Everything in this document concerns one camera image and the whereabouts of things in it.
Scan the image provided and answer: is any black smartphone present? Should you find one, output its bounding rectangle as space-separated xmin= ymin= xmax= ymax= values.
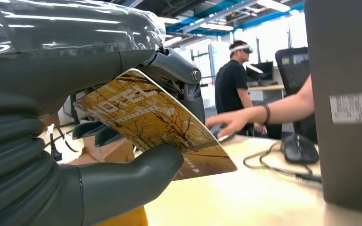
xmin=212 ymin=124 xmax=235 ymax=143

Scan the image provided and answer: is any black computer monitor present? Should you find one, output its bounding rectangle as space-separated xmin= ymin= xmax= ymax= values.
xmin=247 ymin=61 xmax=275 ymax=82

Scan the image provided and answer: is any black office chair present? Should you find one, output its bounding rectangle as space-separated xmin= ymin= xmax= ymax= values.
xmin=274 ymin=47 xmax=318 ymax=144

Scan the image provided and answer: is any wooden background desk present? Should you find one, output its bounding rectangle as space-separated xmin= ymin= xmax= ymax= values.
xmin=248 ymin=84 xmax=285 ymax=102

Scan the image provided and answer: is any ceiling light panel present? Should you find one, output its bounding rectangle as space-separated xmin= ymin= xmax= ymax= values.
xmin=255 ymin=0 xmax=291 ymax=12
xmin=164 ymin=36 xmax=183 ymax=48
xmin=199 ymin=22 xmax=234 ymax=32

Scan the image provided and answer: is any guest person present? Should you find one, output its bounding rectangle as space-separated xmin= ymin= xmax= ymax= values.
xmin=205 ymin=74 xmax=315 ymax=139

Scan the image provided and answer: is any black computer mouse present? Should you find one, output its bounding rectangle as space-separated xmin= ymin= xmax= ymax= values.
xmin=281 ymin=133 xmax=320 ymax=165

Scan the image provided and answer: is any yellow hotel key card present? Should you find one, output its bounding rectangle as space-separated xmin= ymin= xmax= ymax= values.
xmin=73 ymin=68 xmax=238 ymax=181

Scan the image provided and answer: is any black mouse cable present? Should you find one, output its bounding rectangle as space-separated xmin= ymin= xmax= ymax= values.
xmin=243 ymin=142 xmax=323 ymax=184

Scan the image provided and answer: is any black power cable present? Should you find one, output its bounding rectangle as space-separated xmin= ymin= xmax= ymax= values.
xmin=45 ymin=124 xmax=79 ymax=163

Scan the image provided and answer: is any operator person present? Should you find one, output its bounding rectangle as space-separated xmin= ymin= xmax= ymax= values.
xmin=214 ymin=40 xmax=281 ymax=139

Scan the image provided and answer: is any grey laptop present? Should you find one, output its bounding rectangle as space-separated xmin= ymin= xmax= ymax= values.
xmin=304 ymin=0 xmax=362 ymax=216

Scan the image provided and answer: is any dark bead bracelet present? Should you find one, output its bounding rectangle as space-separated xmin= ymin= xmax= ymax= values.
xmin=260 ymin=103 xmax=272 ymax=126

